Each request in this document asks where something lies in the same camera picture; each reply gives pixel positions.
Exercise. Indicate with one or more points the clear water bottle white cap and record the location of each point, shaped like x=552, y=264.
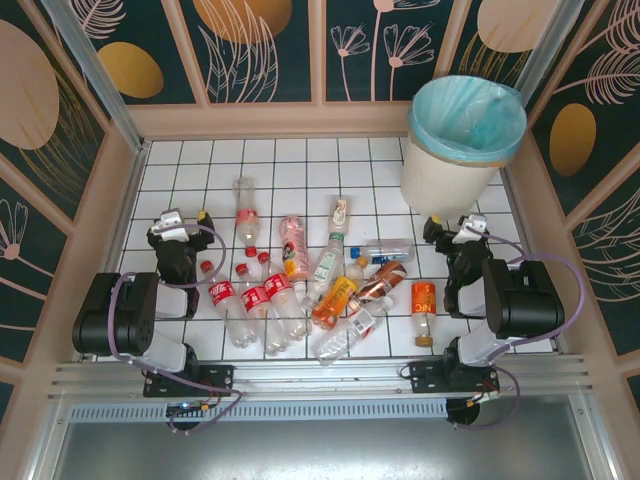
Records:
x=345, y=337

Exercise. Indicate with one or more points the milky bottle yellow cap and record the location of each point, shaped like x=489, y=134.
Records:
x=356, y=270

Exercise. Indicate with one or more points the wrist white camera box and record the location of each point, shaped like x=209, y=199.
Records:
x=167, y=222
x=472, y=225

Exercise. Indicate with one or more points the grey metal panel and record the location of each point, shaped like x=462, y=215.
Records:
x=320, y=450

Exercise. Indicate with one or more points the light blue bin liner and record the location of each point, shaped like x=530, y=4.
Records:
x=450, y=115

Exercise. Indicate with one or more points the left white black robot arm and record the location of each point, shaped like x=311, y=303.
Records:
x=125, y=320

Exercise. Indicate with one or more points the aluminium table side rail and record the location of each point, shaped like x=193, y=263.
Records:
x=521, y=220
x=127, y=200

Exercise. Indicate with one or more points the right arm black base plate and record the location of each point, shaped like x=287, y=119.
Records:
x=425, y=377

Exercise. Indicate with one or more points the white waste bin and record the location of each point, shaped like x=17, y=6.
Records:
x=440, y=185

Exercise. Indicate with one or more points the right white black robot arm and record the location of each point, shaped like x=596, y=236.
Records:
x=525, y=300

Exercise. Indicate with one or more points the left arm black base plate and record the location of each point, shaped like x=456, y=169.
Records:
x=220, y=377

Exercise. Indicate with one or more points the orange label NFC bottle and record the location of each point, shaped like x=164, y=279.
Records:
x=424, y=305

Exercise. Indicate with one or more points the clear bottle green label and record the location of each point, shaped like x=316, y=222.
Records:
x=325, y=267

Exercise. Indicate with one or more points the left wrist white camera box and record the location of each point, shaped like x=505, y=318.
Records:
x=167, y=222

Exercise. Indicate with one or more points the brown coffee drink bottle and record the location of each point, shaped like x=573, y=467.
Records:
x=382, y=280

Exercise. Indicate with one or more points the clear bottle pink label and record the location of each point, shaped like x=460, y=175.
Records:
x=247, y=220

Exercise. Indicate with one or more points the pink peach drink bottle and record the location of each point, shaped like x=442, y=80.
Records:
x=292, y=245

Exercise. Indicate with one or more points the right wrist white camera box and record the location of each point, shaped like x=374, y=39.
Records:
x=472, y=225

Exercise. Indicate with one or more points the clear bottle blue cap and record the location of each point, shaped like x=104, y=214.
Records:
x=390, y=250

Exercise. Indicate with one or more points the small white bottle green neck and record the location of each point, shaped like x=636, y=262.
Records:
x=340, y=212

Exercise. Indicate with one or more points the red label cola bottle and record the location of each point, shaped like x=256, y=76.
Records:
x=277, y=287
x=254, y=300
x=222, y=295

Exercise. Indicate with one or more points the aluminium frame post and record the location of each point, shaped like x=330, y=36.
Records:
x=545, y=45
x=100, y=80

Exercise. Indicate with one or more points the aluminium mounting rail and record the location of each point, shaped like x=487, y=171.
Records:
x=310, y=375

